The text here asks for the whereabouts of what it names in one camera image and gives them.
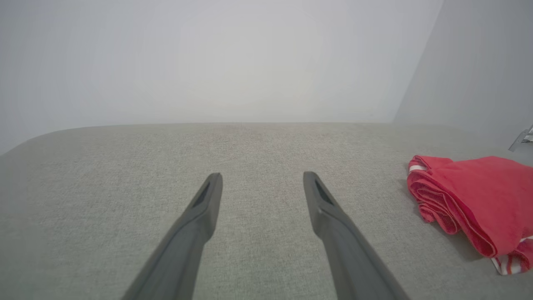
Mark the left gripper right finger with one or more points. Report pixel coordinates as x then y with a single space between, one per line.
341 241

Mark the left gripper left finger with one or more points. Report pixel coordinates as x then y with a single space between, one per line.
187 241

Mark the red basketball jersey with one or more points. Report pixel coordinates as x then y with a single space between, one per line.
479 191

